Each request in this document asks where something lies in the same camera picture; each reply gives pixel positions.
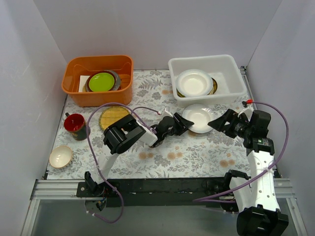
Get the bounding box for round bamboo mat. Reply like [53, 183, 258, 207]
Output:
[99, 106, 130, 131]

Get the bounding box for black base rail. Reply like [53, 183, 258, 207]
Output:
[76, 177, 228, 207]

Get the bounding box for yellow black patterned plate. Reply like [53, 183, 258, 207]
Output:
[212, 78, 218, 94]

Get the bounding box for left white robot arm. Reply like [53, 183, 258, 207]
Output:
[85, 113, 194, 197]

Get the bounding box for small cream dish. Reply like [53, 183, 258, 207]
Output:
[49, 146, 73, 169]

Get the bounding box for black mug red inside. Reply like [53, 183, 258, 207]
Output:
[63, 113, 87, 141]

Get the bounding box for white deep plate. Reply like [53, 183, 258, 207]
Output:
[182, 104, 215, 134]
[175, 69, 214, 97]

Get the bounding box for stack of dark plates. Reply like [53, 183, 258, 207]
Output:
[86, 70, 121, 92]

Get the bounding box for white card in bin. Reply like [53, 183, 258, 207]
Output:
[78, 75, 89, 92]

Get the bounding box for lime green round plate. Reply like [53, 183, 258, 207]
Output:
[88, 72, 115, 92]

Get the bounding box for white plastic bin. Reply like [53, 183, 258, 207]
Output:
[168, 55, 247, 107]

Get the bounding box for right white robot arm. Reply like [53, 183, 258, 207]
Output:
[208, 109, 289, 236]

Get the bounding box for green dotted scalloped plate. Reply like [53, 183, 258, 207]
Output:
[176, 90, 185, 97]

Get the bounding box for orange plastic bin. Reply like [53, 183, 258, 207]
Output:
[61, 55, 133, 107]

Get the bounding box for floral table cloth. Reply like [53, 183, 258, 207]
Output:
[47, 70, 250, 180]

